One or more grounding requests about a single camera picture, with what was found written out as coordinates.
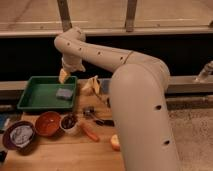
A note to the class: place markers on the wooden post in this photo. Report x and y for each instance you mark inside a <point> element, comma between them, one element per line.
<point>64,15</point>
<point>130,15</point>

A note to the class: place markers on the yellow banana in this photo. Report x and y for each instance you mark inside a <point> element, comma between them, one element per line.
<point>92,86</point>

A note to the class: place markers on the grey-blue sponge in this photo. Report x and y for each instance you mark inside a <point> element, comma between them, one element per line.
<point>65,94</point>

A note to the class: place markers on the right wooden post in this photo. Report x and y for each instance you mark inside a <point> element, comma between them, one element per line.
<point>130,15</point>

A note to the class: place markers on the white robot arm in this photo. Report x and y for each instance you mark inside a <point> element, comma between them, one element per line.
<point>137,99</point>

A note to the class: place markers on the black handled metal scoop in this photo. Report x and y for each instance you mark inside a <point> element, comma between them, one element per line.
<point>90,113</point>

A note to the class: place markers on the orange carrot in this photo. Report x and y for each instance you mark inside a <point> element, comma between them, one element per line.
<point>89,132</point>

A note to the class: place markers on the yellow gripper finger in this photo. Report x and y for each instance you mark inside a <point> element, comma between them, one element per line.
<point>63,76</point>

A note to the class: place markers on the yellow apple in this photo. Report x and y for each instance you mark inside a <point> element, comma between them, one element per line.
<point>115,142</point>

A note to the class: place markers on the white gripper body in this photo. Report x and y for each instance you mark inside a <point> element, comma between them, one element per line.
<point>71,63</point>

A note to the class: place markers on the blue cup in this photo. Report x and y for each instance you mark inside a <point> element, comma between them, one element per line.
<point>105,86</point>

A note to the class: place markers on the blue object at left edge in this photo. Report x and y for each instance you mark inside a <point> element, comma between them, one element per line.
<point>4,120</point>

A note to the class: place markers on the white cup with dark contents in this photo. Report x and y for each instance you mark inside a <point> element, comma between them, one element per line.
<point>69,124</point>

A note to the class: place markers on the orange bowl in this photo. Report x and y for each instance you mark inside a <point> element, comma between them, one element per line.
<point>48,123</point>

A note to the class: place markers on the green plastic tray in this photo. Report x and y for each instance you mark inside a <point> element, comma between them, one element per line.
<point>40,94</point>

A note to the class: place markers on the purple bowl with cloth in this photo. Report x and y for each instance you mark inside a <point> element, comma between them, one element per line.
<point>19,135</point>

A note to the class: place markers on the left wooden post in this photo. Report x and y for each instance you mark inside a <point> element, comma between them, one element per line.
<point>64,15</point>

